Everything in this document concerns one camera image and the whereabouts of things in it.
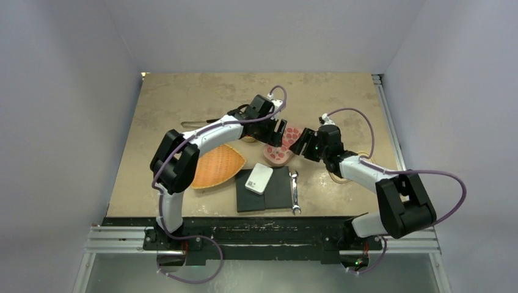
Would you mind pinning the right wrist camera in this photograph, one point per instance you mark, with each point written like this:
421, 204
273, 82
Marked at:
326, 120

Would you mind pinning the left black foam block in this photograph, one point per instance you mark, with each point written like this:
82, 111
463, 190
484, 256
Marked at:
247, 200

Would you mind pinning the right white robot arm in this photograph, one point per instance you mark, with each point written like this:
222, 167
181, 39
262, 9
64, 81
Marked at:
403, 202

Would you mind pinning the black foam block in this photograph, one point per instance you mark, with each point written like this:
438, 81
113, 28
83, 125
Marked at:
247, 200
278, 194

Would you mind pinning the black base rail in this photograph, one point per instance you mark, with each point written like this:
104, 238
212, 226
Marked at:
326, 239

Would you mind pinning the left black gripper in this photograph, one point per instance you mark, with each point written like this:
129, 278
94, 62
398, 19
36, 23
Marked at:
272, 137

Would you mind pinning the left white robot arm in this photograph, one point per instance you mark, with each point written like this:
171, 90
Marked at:
175, 162

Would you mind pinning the pink lunch box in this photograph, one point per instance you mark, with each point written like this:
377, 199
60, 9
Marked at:
277, 156

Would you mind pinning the cream lunch box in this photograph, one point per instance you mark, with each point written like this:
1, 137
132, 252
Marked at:
248, 139

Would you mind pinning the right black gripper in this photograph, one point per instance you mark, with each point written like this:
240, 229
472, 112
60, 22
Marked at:
309, 136

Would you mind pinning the white power bank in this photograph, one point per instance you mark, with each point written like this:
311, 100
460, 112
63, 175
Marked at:
258, 178

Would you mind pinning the woven bamboo basket tray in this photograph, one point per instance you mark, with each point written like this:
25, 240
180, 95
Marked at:
217, 166

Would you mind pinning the right black foam block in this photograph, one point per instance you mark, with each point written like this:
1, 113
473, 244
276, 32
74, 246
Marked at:
278, 194

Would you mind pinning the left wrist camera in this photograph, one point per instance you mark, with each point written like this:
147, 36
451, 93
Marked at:
277, 106

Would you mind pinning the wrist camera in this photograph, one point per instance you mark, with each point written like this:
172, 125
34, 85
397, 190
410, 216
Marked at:
326, 120
277, 106

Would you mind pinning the pink lunch box lid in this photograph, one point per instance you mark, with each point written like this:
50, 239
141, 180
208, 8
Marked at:
290, 135

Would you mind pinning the silver open-end wrench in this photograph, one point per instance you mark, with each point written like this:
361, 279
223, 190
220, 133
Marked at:
295, 208

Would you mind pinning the cream lunch box lid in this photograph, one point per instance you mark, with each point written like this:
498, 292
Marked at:
339, 180

